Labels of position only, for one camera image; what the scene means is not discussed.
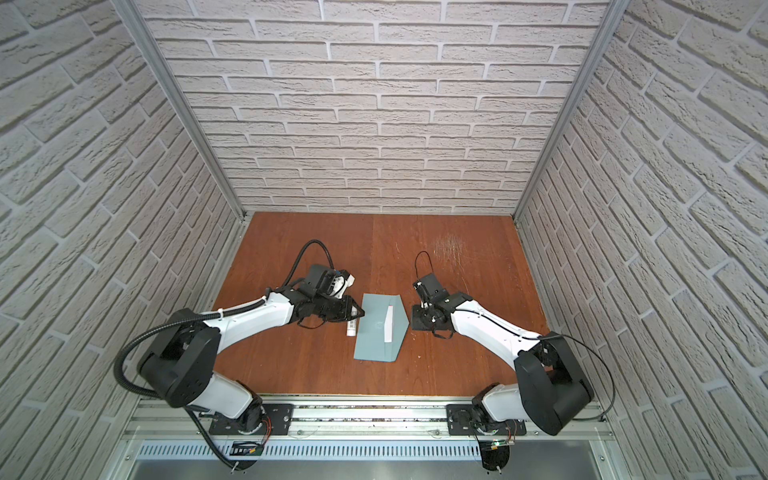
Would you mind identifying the left aluminium corner post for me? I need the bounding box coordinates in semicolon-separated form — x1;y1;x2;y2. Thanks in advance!
112;0;247;222

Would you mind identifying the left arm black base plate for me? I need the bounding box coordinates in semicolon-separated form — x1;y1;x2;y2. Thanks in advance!
208;403;295;436

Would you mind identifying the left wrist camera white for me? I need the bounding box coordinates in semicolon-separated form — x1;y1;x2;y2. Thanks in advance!
330;270;355;298

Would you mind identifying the aluminium corner post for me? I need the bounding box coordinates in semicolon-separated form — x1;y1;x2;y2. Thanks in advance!
512;0;631;222
112;0;247;222

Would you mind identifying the right aluminium corner post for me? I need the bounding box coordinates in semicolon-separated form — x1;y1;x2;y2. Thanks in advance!
512;0;631;222

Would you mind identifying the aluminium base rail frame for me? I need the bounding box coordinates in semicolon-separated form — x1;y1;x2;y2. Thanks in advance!
101;383;631;480

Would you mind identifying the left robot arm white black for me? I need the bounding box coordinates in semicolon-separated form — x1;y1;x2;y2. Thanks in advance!
137;265;363;434

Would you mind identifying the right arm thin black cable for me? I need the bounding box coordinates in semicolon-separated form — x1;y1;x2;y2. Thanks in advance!
413;250;617;422

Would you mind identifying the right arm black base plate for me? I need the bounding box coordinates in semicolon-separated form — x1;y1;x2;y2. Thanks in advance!
446;404;527;437

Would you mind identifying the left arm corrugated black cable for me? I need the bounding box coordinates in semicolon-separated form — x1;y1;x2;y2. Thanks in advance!
112;238;335;470

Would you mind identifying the pink white letter card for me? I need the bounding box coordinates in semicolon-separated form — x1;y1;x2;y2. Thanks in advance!
383;305;394;344

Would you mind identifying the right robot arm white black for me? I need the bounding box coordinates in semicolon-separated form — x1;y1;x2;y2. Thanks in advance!
411;274;595;435

